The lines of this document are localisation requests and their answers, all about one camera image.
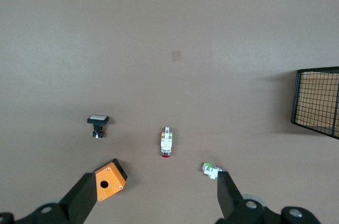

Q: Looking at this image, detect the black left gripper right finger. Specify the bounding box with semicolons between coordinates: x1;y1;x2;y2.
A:
217;171;265;224

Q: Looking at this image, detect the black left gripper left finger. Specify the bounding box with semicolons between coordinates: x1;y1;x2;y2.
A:
59;172;97;224

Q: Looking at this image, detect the red push button switch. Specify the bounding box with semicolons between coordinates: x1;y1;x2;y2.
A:
159;126;174;158

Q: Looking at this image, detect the black square white-capped button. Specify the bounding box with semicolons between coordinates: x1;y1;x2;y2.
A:
86;114;110;139

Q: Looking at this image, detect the green push button switch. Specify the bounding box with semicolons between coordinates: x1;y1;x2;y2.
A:
201;162;221;181

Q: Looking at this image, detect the orange button enclosure box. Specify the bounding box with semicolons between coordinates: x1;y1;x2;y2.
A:
94;158;128;202

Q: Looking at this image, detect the black wire rack wooden shelf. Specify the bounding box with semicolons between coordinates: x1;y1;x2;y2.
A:
290;66;339;140

